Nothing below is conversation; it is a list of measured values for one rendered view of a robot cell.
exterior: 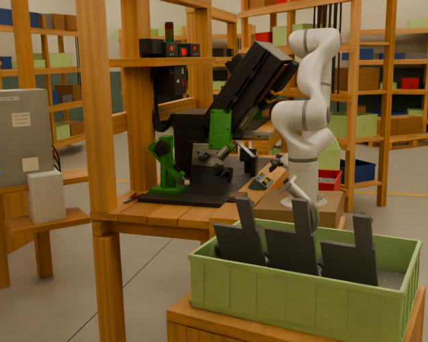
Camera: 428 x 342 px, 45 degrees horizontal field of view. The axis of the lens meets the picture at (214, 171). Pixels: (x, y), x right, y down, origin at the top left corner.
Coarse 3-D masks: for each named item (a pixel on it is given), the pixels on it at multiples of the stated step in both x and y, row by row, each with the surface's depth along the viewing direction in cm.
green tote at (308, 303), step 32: (256, 224) 188; (288, 224) 182; (192, 256) 155; (384, 256) 169; (416, 256) 151; (192, 288) 158; (224, 288) 152; (256, 288) 147; (288, 288) 142; (320, 288) 138; (352, 288) 134; (384, 288) 130; (416, 288) 162; (256, 320) 149; (288, 320) 144; (320, 320) 140; (352, 320) 136; (384, 320) 132
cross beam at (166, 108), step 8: (160, 104) 299; (168, 104) 306; (176, 104) 317; (184, 104) 330; (192, 104) 344; (160, 112) 296; (168, 112) 307; (176, 112) 318; (120, 120) 251; (160, 120) 296; (120, 128) 252
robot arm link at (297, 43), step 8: (296, 32) 223; (304, 32) 221; (288, 40) 225; (296, 40) 221; (304, 40) 220; (296, 48) 223; (304, 48) 222; (304, 56) 228; (328, 64) 232; (328, 72) 232; (328, 80) 232
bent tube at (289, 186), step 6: (288, 180) 148; (288, 186) 145; (294, 186) 146; (282, 192) 147; (294, 192) 146; (300, 192) 146; (300, 198) 146; (306, 198) 146; (312, 204) 146; (312, 210) 146; (312, 216) 147; (318, 216) 147; (312, 222) 148; (318, 222) 148; (312, 228) 149
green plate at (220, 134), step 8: (216, 112) 270; (224, 112) 269; (216, 120) 270; (224, 120) 269; (216, 128) 270; (224, 128) 268; (216, 136) 270; (224, 136) 268; (216, 144) 269; (224, 144) 268
